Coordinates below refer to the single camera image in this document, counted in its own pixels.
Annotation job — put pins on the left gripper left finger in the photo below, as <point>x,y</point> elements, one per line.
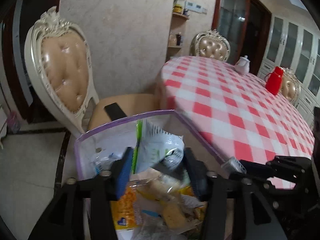
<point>121,170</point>

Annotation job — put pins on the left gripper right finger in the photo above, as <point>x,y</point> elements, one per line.
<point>196,171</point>

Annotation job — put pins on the yellow meat floss bread package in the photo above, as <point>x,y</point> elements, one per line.
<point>126,212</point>

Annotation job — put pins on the orange striped bread package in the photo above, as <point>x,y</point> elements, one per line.
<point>169,199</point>

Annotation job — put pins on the clear purple trimmed storage bag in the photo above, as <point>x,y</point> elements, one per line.
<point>116,136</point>

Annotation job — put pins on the black phone on chair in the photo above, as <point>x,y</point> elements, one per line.
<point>114,112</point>

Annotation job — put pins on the red white checkered tablecloth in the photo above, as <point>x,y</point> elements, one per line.
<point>236,114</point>

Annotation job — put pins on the white ceramic teapot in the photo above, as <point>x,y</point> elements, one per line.
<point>242,65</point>

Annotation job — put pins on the red thermos jug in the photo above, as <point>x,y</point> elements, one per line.
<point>273,80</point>

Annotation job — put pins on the beige tufted chair far right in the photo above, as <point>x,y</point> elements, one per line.
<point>290,86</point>

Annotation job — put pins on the beige tufted chair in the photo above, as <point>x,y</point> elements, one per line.
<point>58,62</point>
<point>290,86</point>
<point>210,44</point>

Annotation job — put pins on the beige tufted chair far left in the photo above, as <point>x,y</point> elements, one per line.
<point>210,44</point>

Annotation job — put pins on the beige tufted chair near left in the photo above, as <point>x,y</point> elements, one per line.
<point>58,62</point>

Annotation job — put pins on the dark bottle on shelf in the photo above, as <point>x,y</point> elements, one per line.
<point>178,39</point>

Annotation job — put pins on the wooden corner shelf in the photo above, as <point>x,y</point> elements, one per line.
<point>178,25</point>

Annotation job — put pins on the white glass door cabinet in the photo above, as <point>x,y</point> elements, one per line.
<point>294,47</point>

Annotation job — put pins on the wall light switch panel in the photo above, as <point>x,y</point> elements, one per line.
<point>192,6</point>

